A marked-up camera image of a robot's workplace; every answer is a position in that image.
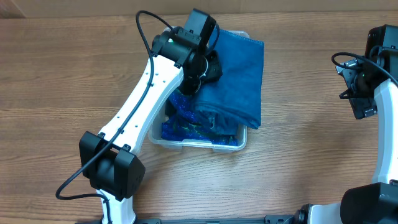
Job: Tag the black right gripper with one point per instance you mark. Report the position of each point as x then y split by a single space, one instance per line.
360 107

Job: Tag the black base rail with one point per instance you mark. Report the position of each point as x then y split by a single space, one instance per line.
211 221

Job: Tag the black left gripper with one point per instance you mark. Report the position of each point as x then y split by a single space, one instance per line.
215 72

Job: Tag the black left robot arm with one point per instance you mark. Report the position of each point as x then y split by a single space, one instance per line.
178 59

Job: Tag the blue denim jeans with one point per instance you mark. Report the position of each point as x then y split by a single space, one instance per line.
236 97

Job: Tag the clear plastic storage bin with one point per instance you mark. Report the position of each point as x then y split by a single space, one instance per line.
156 129

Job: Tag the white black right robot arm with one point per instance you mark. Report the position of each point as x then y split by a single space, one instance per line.
376 201

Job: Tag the blue sparkly cloth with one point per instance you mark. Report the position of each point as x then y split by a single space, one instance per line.
185 122

